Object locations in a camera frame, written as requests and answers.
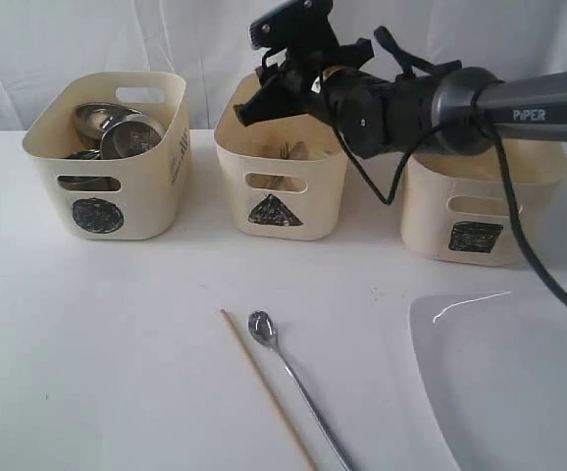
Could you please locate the white curtain backdrop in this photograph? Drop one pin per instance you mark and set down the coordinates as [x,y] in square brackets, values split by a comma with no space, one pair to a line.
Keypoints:
[45,45]

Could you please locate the long light wooden chopstick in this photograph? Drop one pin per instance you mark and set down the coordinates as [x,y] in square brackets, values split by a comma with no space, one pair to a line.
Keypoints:
[280,183]

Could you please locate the cream bin circle mark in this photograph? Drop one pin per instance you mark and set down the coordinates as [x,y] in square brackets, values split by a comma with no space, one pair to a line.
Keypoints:
[127,199]

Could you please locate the cream bin triangle mark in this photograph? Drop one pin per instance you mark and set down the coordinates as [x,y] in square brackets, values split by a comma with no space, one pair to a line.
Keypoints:
[245,153]

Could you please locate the large shiny steel bowl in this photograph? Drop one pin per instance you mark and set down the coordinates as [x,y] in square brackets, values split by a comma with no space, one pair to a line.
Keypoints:
[92,120]

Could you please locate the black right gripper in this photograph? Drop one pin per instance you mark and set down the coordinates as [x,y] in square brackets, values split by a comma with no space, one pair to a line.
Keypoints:
[286,77]

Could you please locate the small matte steel cup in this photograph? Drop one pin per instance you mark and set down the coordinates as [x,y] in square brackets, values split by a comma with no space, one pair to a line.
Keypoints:
[135,134]

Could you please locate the white square ceramic plate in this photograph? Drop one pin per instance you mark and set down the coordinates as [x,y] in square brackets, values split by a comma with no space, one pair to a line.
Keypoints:
[494,369]

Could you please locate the cream bin square mark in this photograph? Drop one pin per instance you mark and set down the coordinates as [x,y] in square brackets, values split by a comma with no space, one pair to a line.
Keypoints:
[455,209]

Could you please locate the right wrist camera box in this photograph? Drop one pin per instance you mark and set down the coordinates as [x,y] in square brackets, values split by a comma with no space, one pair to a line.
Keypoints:
[303,24]

